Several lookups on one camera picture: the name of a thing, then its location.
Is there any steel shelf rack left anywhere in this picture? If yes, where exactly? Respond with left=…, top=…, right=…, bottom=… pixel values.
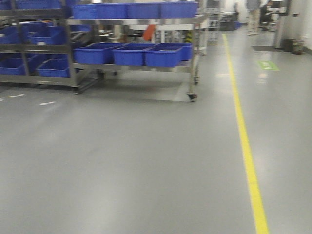
left=0, top=0, right=103, bottom=94

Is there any blue bin cart lower right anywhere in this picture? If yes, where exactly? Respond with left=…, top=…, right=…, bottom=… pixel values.
left=145, top=43, right=193, bottom=67

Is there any blue bin cart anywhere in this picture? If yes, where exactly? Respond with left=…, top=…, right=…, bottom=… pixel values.
left=145, top=43, right=193, bottom=67
left=74, top=43, right=124, bottom=64
left=112, top=43, right=155, bottom=66

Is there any blue bin cart lower middle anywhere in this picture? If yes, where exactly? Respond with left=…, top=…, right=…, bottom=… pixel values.
left=112, top=43, right=155, bottom=66

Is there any steel rolling cart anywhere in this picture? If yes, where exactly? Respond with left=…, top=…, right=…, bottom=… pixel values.
left=67, top=12, right=209, bottom=102

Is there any blue bin cart lower left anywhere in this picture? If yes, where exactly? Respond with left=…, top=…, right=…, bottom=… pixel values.
left=74, top=43, right=124, bottom=64

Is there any blue bins cart top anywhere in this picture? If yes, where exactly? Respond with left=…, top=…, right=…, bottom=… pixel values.
left=72, top=1, right=198, bottom=20

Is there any standing person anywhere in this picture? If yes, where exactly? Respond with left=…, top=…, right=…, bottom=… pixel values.
left=245, top=0, right=261, bottom=36

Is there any seated person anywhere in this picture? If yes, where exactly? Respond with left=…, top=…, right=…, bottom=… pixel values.
left=259, top=0, right=273, bottom=31

